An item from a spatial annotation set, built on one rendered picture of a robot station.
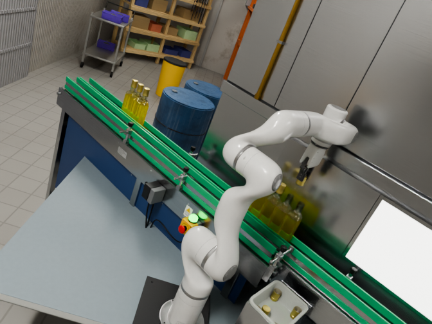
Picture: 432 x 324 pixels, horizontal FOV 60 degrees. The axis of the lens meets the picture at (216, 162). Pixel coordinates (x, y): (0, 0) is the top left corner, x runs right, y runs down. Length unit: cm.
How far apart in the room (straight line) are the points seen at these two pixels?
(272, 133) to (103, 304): 96
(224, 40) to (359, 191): 809
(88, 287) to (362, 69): 143
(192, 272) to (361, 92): 99
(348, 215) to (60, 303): 121
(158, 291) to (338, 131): 100
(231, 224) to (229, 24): 838
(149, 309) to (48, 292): 40
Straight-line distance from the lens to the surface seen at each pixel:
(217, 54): 956
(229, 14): 945
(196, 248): 137
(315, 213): 177
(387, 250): 170
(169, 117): 377
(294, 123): 120
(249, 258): 168
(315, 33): 177
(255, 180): 115
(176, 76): 627
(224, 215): 126
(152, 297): 169
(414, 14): 165
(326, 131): 140
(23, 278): 171
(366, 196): 166
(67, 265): 177
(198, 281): 145
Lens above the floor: 200
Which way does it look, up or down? 25 degrees down
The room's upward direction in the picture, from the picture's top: 22 degrees clockwise
